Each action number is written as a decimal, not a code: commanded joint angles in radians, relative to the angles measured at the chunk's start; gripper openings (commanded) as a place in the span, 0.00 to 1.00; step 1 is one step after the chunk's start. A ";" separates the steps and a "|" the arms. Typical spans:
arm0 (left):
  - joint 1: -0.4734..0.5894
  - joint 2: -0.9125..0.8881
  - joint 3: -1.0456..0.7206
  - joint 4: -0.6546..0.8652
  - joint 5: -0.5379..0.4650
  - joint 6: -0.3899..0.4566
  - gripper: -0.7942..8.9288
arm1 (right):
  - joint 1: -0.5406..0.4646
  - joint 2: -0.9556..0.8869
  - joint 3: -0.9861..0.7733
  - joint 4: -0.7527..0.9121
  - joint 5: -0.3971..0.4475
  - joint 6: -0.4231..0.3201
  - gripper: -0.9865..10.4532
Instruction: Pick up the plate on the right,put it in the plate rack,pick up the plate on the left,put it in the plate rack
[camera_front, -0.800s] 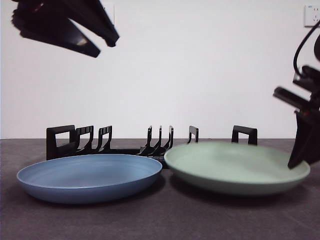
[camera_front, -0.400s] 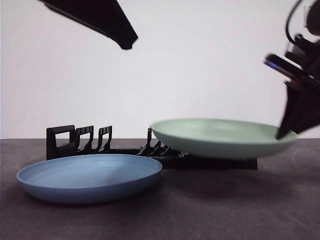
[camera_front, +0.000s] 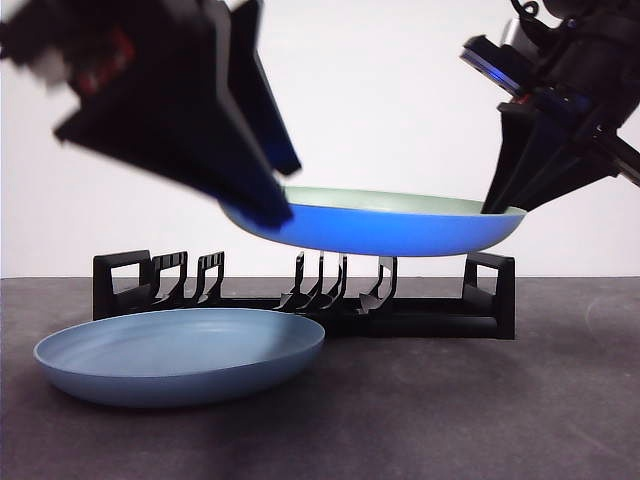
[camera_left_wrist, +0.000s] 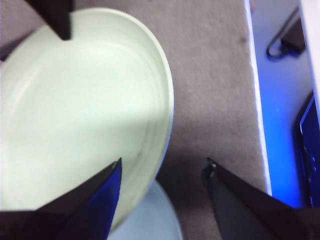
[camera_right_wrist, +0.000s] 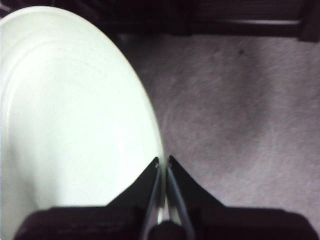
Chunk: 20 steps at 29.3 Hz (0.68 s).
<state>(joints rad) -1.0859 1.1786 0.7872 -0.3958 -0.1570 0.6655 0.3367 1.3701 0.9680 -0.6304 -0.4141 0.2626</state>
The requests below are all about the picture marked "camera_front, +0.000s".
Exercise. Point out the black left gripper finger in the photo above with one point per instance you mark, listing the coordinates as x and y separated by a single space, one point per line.
260 90
190 120

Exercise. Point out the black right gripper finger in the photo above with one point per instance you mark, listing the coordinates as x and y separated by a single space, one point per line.
565 155
510 150

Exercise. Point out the pale green round plate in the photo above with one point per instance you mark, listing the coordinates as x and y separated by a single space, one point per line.
390 230

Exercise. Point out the blue round plate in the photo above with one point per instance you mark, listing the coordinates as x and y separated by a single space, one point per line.
175 360

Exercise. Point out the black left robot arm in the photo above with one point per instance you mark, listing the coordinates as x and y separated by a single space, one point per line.
75 30

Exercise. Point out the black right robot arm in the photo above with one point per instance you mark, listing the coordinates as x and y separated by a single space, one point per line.
595 60

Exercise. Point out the black plate rack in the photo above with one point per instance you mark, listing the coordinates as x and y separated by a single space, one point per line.
425 320

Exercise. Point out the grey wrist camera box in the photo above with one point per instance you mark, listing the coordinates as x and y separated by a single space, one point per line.
492 62

